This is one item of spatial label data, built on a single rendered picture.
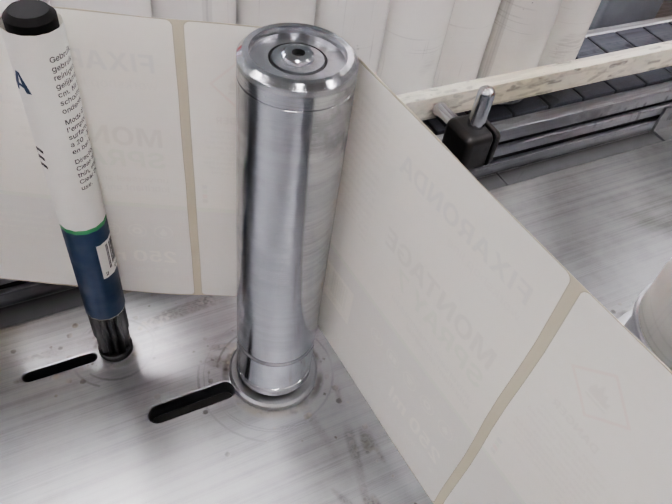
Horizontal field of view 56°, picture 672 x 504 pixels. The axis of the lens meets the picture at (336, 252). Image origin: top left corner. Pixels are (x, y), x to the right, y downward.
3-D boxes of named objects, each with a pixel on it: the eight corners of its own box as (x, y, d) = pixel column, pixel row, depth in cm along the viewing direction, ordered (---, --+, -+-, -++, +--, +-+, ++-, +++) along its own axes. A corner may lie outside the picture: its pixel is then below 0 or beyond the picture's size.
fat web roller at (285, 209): (248, 425, 31) (255, 107, 17) (216, 351, 34) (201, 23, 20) (331, 393, 33) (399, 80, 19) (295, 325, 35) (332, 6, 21)
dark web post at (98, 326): (103, 367, 32) (0, 26, 18) (95, 341, 33) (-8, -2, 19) (137, 356, 33) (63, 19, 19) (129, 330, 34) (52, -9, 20)
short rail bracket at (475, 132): (438, 234, 48) (483, 104, 40) (418, 209, 50) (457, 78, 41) (472, 224, 50) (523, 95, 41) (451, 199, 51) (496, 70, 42)
